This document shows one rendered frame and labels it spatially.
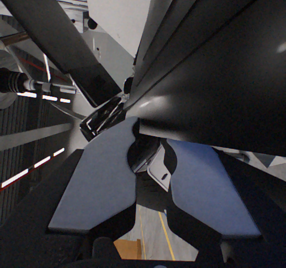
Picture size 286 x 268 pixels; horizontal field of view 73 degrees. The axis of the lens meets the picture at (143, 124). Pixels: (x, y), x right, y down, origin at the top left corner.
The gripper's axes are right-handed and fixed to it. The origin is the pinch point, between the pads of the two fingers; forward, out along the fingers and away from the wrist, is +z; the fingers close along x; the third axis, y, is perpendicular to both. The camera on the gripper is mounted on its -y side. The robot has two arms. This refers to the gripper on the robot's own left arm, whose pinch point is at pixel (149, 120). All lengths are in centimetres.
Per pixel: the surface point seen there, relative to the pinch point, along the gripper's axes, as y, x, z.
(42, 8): -5.5, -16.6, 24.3
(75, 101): 512, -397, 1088
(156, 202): 37.5, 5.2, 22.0
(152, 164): 14.8, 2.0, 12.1
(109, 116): 7.1, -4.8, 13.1
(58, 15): -4.5, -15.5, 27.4
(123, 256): 758, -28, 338
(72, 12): -4, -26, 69
